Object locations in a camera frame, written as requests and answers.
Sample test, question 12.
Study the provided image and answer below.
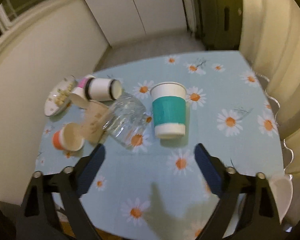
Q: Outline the white paper cup teal band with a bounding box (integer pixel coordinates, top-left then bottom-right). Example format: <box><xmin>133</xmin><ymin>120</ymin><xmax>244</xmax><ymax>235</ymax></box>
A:
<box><xmin>150</xmin><ymin>82</ymin><xmax>186</xmax><ymax>139</ymax></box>

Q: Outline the white paper cup orange band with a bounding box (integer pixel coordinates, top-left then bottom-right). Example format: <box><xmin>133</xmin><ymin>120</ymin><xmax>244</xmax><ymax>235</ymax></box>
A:
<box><xmin>52</xmin><ymin>122</ymin><xmax>85</xmax><ymax>152</ymax></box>

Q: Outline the beige printed paper cup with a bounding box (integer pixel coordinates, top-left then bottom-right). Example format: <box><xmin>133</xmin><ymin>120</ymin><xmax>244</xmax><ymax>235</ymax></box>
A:
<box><xmin>79</xmin><ymin>101</ymin><xmax>109</xmax><ymax>144</ymax></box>

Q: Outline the white paper cup pink band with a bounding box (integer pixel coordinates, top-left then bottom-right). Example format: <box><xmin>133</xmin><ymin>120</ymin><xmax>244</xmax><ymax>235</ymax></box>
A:
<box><xmin>69</xmin><ymin>75</ymin><xmax>95</xmax><ymax>109</ymax></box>

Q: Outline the white cup with black bands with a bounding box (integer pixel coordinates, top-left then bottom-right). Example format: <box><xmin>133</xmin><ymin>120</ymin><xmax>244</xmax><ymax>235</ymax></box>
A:
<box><xmin>84</xmin><ymin>78</ymin><xmax>123</xmax><ymax>101</ymax></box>

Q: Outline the light blue daisy tablecloth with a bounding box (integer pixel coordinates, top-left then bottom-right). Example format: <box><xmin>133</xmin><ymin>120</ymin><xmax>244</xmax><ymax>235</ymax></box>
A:
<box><xmin>34</xmin><ymin>50</ymin><xmax>286</xmax><ymax>240</ymax></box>

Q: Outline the white floral ceramic plate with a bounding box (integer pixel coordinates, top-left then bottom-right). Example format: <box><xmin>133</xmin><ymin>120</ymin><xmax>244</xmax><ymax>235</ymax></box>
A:
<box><xmin>44</xmin><ymin>75</ymin><xmax>77</xmax><ymax>117</ymax></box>

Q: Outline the clear glass jar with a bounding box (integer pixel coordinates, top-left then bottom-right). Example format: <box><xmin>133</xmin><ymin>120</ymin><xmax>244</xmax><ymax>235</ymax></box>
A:
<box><xmin>103</xmin><ymin>92</ymin><xmax>148</xmax><ymax>149</ymax></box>

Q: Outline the cream curtain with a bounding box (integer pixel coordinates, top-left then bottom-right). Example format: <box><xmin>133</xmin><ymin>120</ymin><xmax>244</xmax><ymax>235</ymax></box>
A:
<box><xmin>233</xmin><ymin>0</ymin><xmax>300</xmax><ymax>178</ymax></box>

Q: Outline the dark green suitcase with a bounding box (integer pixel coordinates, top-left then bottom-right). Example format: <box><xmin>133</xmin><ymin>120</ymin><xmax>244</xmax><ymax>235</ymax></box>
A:
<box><xmin>198</xmin><ymin>0</ymin><xmax>243</xmax><ymax>50</ymax></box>

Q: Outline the white cabinet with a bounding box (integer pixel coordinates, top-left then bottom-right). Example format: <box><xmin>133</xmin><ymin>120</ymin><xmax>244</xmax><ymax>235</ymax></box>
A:
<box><xmin>85</xmin><ymin>0</ymin><xmax>186</xmax><ymax>46</ymax></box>

